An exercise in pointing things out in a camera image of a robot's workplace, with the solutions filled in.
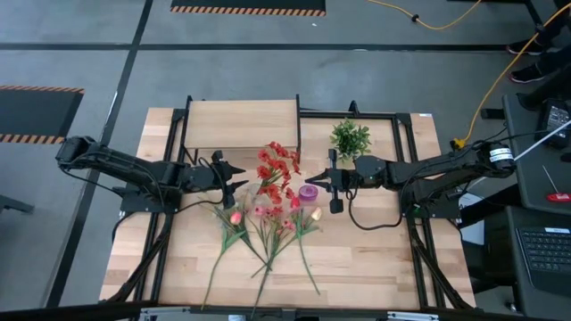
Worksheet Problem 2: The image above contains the wooden shelf with black legs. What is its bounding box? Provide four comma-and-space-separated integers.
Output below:
182, 94, 302, 166

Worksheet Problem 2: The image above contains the person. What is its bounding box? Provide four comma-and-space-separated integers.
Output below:
517, 0, 571, 112

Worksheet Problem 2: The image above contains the white cable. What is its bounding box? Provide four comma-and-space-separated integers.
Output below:
512, 119, 571, 161

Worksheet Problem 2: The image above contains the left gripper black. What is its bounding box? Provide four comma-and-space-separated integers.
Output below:
189, 150, 250, 210

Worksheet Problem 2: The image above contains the pink tulip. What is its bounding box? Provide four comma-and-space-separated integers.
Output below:
201, 210, 249, 310

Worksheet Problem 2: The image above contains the yellow extension cable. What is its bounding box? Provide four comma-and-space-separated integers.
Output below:
365, 0, 484, 31
450, 2, 571, 151

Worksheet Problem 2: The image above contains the dark desk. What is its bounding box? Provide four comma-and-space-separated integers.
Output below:
484, 204, 571, 321
501, 93, 571, 216

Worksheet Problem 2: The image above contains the green plant in white pot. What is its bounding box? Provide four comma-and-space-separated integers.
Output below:
328, 118, 372, 162

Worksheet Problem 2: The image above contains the cream tulip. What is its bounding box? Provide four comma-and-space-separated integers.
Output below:
292, 206, 323, 296

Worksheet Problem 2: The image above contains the black metal table frame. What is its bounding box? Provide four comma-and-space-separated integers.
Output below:
100, 93, 477, 321

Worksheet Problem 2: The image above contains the black device with label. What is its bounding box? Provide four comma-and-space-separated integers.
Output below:
534, 98, 571, 151

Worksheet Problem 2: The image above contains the black laptop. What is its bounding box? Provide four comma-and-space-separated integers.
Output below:
515, 226, 571, 296

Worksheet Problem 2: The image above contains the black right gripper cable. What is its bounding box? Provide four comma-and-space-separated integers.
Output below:
345, 186, 407, 232

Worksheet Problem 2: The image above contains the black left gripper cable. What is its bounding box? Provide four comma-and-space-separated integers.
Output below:
176, 155, 227, 214

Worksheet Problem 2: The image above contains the person's shoe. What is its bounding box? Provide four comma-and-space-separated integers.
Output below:
508, 63, 550, 85
506, 38, 546, 57

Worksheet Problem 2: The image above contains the pink blossom spray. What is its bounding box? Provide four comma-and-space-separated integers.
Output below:
249, 203, 298, 320

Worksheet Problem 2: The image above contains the black orange-striped floor mat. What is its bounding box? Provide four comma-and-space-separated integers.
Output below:
170, 0, 327, 18
0, 85, 86, 145

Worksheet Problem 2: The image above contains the black floor stand foot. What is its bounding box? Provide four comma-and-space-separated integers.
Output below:
0, 193, 36, 215

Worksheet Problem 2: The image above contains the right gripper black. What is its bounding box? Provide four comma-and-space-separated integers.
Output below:
305, 149, 358, 214

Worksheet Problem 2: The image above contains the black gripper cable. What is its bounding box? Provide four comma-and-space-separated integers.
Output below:
345, 186, 407, 232
176, 155, 227, 214

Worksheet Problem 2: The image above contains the red-handled screwdriver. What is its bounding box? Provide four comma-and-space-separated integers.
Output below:
542, 164, 571, 204

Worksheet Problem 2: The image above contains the red flower bunch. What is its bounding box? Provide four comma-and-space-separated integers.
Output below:
255, 141, 302, 210

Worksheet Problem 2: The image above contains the white blossom spray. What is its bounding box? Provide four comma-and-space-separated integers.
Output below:
209, 195, 271, 271

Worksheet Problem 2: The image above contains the tall clear glass vase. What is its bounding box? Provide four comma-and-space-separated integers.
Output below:
240, 182, 269, 210

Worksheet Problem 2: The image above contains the silver frame bracket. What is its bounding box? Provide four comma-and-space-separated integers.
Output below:
137, 306, 193, 321
386, 310, 441, 321

